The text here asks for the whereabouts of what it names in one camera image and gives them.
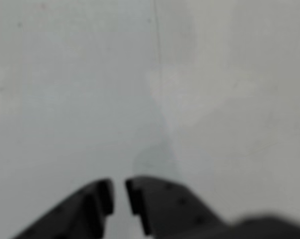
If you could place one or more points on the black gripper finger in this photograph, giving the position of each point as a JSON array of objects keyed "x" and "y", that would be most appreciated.
[
  {"x": 77, "y": 214},
  {"x": 175, "y": 211}
]

